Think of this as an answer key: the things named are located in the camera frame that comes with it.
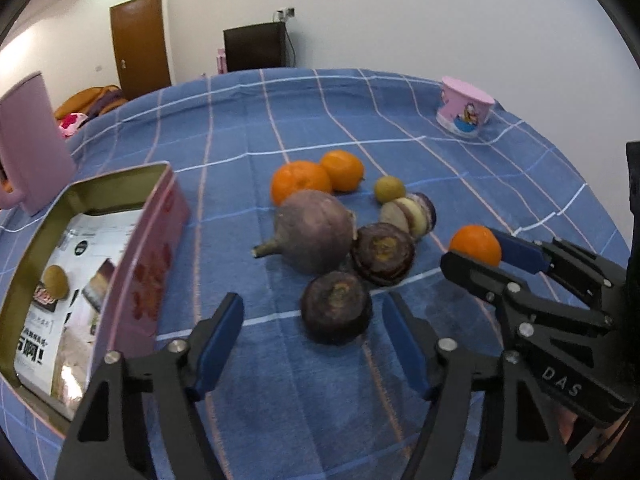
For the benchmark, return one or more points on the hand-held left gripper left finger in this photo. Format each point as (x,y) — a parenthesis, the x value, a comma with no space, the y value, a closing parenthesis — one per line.
(220,345)

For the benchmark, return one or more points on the black television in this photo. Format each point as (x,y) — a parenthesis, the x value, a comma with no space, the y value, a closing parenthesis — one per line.
(255,47)

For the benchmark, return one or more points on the small orange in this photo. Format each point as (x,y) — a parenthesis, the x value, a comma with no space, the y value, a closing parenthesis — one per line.
(342,170)
(475,245)

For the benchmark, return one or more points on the brown wooden door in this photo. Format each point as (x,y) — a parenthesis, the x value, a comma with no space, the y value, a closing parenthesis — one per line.
(141,45)

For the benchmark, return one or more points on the pink floral cushion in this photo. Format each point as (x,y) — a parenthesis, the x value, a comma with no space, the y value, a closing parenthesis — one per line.
(71,122)

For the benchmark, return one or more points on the person's right hand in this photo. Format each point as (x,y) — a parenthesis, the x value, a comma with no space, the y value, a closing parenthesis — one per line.
(570,427)

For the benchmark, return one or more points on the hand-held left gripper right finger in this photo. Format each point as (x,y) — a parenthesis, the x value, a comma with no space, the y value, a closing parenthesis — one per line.
(402,345)

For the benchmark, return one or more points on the small yellow-green fruit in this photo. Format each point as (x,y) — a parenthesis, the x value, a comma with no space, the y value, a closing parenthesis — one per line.
(55,280)
(390,188)

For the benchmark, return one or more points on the blue checked cloth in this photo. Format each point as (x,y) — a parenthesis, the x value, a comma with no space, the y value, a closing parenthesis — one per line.
(300,110)

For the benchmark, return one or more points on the pink metal tin box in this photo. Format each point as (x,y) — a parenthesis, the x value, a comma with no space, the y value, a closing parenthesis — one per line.
(145,270)

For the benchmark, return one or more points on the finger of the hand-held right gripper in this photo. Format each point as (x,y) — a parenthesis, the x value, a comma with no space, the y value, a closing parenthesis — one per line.
(520,252)
(480,280)

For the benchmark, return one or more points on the white wall outlet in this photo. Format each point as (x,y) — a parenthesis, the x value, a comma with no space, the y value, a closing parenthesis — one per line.
(286,12)

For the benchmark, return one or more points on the dark purple round fruit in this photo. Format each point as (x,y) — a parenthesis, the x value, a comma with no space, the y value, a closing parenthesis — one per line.
(382,252)
(336,307)

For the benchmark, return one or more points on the pink plastic pitcher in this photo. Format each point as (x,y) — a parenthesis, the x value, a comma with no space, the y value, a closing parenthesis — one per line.
(30,145)

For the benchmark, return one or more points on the large orange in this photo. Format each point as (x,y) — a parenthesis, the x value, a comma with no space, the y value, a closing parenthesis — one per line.
(300,182)

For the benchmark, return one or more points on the purple turnip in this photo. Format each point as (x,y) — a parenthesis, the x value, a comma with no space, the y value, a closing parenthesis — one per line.
(315,232)

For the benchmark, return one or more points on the purple and cream sliced fruit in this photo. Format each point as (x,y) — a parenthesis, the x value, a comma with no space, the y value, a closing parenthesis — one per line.
(410,212)

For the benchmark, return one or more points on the brown leather sofa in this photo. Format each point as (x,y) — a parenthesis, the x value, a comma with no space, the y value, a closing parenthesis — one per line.
(80,100)

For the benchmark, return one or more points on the pink cartoon cup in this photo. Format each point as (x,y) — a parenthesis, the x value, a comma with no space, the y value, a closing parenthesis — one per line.
(465,107)

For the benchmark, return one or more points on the pink bottle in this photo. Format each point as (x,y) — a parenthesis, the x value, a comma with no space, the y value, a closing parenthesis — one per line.
(221,61)

